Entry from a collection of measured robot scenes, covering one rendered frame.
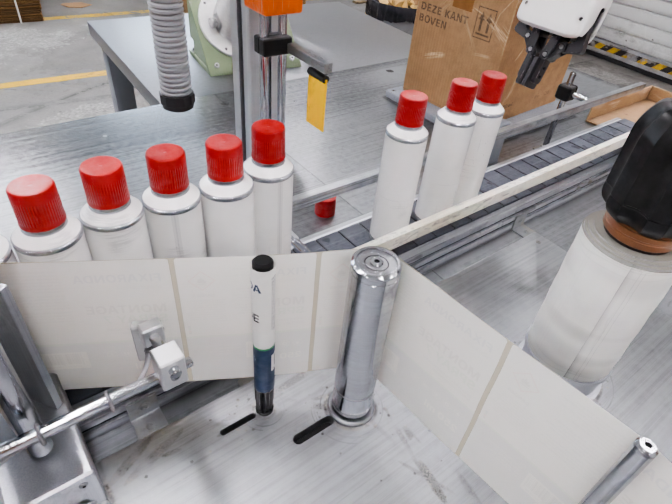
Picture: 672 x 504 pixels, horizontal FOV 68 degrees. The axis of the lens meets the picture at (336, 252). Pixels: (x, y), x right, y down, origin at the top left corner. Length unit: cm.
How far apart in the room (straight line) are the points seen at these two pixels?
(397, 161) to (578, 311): 26
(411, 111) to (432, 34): 62
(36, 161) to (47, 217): 58
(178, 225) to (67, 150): 59
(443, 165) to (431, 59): 55
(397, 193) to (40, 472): 46
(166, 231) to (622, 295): 40
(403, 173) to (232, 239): 23
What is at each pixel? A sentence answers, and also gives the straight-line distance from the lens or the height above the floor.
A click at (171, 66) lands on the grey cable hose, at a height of 112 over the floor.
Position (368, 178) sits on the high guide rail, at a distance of 67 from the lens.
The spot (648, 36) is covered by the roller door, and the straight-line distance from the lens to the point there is 512.
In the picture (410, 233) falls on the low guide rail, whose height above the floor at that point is 91.
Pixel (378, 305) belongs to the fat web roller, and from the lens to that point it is 37.
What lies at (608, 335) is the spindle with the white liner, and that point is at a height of 98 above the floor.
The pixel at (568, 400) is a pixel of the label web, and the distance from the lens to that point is 35.
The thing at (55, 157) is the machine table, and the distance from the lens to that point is 102.
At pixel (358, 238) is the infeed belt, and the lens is 69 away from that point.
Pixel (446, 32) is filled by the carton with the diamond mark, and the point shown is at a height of 101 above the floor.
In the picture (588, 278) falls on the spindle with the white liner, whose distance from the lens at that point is 48.
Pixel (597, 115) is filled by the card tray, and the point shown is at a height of 84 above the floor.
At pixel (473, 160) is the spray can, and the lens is 73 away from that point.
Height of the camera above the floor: 130
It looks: 40 degrees down
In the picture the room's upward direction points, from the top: 6 degrees clockwise
